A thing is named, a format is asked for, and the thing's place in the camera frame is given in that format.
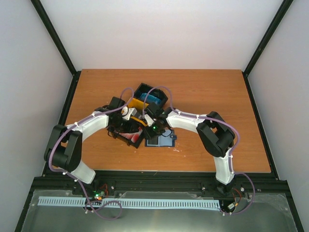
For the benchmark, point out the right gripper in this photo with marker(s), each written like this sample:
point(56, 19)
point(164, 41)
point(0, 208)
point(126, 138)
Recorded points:
point(149, 134)

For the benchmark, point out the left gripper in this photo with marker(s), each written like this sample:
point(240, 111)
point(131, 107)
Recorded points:
point(132, 123)

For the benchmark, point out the black credit card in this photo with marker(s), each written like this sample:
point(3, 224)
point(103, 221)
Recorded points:
point(152, 142)

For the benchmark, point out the blue leather card holder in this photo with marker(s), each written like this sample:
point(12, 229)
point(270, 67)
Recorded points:
point(167, 139)

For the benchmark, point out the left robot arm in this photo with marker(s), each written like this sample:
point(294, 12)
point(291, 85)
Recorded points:
point(64, 150)

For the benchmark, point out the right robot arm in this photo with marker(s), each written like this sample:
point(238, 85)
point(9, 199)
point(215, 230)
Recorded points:
point(216, 136)

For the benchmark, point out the red white card stack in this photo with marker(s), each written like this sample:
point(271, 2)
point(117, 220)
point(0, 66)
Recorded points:
point(133, 137)

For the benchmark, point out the black bin with red cards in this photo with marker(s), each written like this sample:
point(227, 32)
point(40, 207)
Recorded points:
point(115, 135)

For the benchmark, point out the black bin with blue cards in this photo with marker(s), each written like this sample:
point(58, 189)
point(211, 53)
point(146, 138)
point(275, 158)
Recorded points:
point(156, 92)

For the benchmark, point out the blue card stack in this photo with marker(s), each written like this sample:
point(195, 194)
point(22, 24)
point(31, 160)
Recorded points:
point(150, 99)

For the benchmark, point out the yellow middle bin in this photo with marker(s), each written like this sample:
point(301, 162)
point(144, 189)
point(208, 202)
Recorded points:
point(138, 105)

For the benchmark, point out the left controller board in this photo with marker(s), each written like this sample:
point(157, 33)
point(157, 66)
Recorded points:
point(101, 192)

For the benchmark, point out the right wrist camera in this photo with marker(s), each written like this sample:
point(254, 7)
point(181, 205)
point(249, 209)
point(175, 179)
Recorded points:
point(149, 120)

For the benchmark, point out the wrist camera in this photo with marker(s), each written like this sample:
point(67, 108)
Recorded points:
point(127, 113)
point(149, 120)

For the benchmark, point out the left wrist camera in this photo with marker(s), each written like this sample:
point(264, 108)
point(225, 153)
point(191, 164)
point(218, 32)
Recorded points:
point(127, 113)

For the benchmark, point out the light blue cable duct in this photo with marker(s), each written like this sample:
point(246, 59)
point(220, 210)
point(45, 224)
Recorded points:
point(132, 203)

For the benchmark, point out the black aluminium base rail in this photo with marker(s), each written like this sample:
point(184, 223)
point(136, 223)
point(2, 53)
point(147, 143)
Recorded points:
point(201, 184)

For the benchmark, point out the left black frame post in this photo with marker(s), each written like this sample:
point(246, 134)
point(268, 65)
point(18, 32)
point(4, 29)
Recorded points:
point(38, 6)

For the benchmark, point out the black frame post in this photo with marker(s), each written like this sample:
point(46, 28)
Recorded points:
point(38, 6)
point(278, 17)

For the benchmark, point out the right black frame post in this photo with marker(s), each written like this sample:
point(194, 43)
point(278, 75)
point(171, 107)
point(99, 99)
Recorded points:
point(278, 17)

